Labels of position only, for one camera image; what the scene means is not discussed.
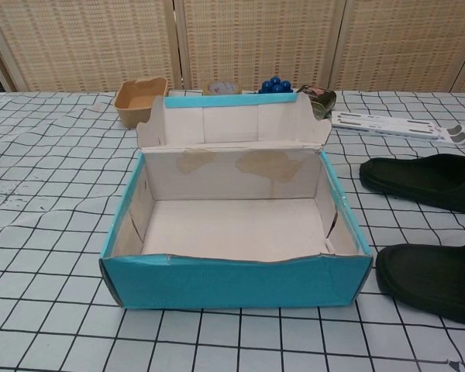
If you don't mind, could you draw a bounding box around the bamboo folding screen panel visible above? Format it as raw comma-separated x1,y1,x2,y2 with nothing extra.
329,0,465,94
176,0,348,94
0,0,181,94

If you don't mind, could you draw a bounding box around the black rubber slipper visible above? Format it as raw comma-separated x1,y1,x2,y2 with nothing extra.
359,153,465,217
374,240,465,326

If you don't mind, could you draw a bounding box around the dark tin can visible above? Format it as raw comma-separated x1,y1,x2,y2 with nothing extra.
296,84,337,120

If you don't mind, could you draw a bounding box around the blue ball cluster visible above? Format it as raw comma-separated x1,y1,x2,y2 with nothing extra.
257,77,295,95

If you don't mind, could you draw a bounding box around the blue cardboard shoe box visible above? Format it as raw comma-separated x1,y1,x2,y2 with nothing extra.
98,91,373,311

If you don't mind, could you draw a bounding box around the white folding stand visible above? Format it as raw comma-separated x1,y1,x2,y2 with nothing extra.
330,110,465,147

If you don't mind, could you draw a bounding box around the white black checkered tablecloth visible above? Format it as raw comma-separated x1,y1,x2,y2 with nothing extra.
0,90,465,372

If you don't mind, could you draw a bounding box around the brown paper tray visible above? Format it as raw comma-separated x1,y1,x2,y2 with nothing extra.
114,76,169,129

